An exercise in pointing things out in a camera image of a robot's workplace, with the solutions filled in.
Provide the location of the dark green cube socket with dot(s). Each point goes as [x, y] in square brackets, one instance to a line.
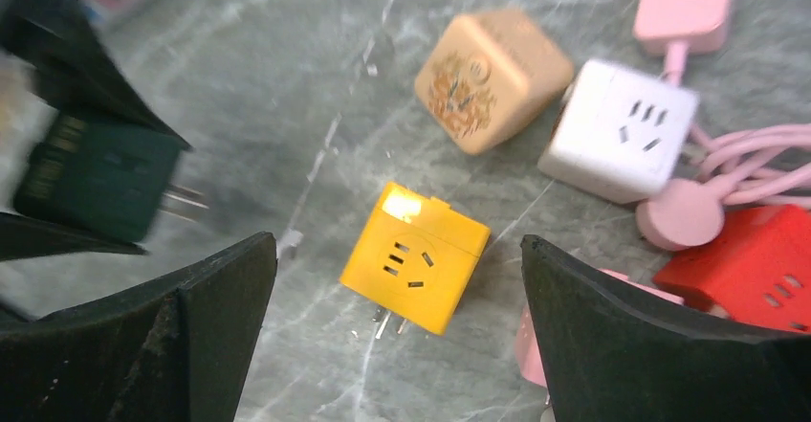
[103, 176]

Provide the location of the pink cube socket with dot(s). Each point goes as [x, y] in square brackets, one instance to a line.
[526, 346]

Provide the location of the yellow cube socket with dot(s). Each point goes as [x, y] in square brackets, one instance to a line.
[415, 257]

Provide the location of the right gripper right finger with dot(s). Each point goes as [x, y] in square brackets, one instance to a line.
[614, 352]

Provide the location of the pink power strip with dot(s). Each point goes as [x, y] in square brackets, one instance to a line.
[700, 24]

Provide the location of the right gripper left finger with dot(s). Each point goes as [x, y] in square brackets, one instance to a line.
[174, 348]

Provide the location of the white cube socket top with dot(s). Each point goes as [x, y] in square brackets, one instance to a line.
[619, 133]

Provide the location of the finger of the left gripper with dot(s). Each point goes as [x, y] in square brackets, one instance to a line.
[23, 237]
[71, 66]

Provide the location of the beige cube socket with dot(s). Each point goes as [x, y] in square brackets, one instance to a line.
[490, 75]

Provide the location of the red cube socket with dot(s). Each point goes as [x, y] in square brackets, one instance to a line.
[757, 271]

